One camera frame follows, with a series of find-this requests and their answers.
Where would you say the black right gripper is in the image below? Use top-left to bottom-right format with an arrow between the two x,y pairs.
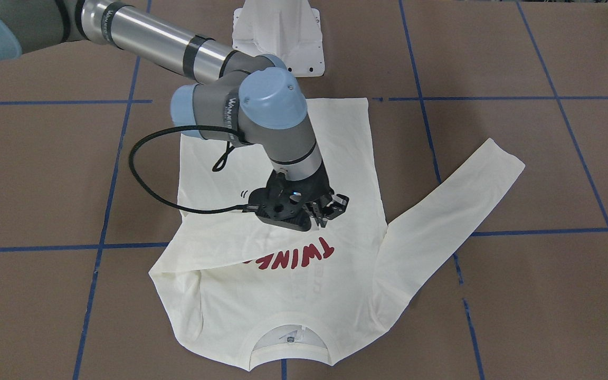
268,167 -> 348,228

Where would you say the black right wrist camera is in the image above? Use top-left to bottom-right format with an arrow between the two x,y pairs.
248,188 -> 311,232

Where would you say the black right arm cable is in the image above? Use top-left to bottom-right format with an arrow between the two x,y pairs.
128,126 -> 254,215

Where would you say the cream long-sleeve shirt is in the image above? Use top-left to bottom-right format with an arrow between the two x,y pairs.
149,98 -> 525,371

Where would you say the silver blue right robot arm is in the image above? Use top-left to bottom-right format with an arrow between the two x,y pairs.
0,1 -> 348,232

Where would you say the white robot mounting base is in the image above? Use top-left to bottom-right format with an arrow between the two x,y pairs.
232,1 -> 326,78

